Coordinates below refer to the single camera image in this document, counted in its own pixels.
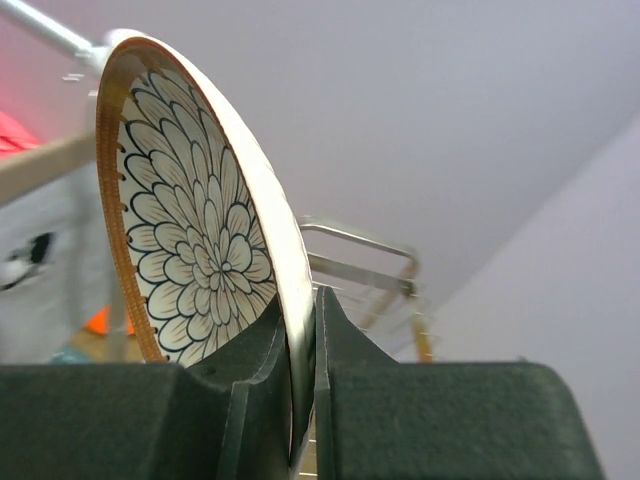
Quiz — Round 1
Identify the white clothes rack frame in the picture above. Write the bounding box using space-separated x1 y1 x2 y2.
1 1 126 358

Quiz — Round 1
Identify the metal dish rack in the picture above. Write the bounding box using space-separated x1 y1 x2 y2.
298 216 433 479

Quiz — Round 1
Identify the large floral ceramic plate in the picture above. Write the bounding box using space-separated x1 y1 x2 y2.
95 33 315 467

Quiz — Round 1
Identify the grey panda towel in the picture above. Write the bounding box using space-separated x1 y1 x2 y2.
1 164 113 364

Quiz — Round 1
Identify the teal scalloped plate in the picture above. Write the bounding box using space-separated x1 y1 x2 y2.
47 346 104 364

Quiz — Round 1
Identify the orange garment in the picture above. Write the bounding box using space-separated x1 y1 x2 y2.
0 111 40 157

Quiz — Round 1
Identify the orange plastic plate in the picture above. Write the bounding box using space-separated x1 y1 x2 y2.
83 306 135 336

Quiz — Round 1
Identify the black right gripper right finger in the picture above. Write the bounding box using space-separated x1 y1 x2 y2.
315 287 604 480

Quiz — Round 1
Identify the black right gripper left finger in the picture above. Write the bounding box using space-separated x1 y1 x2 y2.
1 301 290 479

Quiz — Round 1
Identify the beige clip hanger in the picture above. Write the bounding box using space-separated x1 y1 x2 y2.
0 131 96 206

